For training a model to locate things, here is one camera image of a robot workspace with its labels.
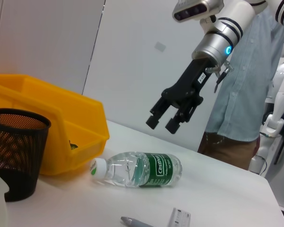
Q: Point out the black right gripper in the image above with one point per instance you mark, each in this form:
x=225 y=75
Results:
x=189 y=82

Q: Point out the clear green-label water bottle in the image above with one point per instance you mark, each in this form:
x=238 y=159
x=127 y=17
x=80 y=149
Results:
x=142 y=170

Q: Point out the green plastic wrapper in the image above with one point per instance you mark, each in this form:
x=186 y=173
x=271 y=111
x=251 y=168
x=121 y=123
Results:
x=73 y=145

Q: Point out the transparent plastic ruler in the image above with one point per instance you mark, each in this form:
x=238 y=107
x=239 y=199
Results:
x=180 y=217

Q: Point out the grey clear pen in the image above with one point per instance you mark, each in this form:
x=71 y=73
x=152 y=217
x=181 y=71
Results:
x=135 y=222

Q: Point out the black mesh pen holder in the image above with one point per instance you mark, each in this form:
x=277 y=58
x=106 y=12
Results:
x=16 y=151

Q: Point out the person in blue shirt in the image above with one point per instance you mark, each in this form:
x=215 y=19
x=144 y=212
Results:
x=246 y=94

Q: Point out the white humanoid robot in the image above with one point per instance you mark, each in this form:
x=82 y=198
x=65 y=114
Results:
x=281 y=94

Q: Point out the yellow plastic bin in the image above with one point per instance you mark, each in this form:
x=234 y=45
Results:
x=45 y=99

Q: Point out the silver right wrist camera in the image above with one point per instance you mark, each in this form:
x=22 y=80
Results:
x=194 y=9

